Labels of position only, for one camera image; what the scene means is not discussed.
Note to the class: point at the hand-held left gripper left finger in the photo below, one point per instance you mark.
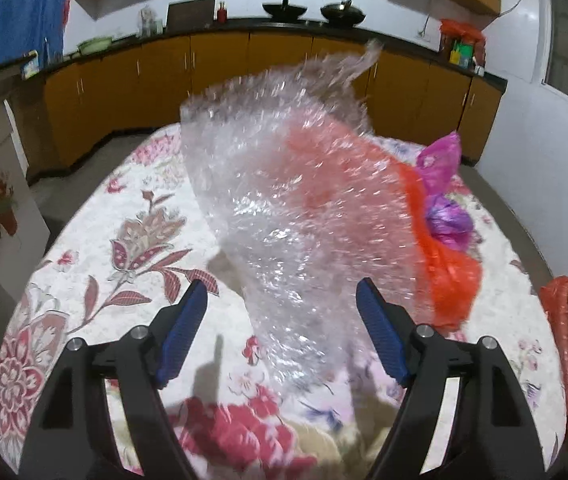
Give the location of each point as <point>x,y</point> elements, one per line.
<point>184,335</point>

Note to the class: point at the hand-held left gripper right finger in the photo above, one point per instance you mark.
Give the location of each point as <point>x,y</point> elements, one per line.
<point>381,335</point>

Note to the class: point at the knotted red plastic bag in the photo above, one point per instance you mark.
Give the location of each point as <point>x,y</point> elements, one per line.
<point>446,275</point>

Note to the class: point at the clear bubble wrap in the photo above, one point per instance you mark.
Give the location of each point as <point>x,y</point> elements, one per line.
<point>264,185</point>

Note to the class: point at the floral blanket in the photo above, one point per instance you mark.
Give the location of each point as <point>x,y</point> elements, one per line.
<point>129,240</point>

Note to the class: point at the purple plastic bag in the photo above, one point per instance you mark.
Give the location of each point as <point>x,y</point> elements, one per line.
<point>441,160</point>

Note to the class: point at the wooden lower kitchen cabinets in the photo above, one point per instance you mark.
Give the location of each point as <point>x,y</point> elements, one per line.
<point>164,90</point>

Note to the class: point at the green enamel pot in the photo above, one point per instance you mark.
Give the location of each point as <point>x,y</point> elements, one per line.
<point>95,46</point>

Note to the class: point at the small colourful packet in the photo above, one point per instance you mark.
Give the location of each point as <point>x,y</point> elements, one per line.
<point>30,65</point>

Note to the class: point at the glass jar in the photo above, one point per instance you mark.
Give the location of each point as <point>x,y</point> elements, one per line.
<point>147,22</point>

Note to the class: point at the red bag on bottles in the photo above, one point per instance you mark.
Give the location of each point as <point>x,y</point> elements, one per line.
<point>461,30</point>

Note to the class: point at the black kitchen countertop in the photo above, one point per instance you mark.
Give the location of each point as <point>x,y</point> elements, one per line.
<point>244,24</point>

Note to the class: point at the dark cutting board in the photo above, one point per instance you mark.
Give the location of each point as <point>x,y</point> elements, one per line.
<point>191,14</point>

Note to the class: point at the red bottle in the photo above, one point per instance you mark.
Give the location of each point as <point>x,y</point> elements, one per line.
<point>222,14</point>

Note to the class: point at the black wok with lid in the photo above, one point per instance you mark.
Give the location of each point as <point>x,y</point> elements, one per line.
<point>342,12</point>

